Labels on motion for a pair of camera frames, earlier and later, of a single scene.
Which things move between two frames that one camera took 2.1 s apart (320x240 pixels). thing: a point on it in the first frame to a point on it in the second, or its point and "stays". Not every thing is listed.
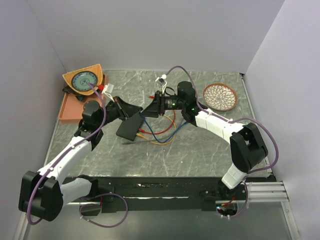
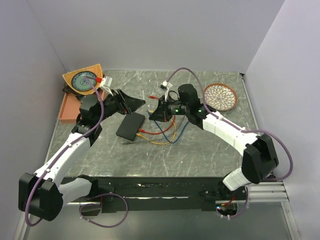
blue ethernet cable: (169, 137) to (179, 136)
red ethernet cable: (153, 96) stays
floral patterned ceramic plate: (219, 96) stays
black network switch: (129, 128) stays
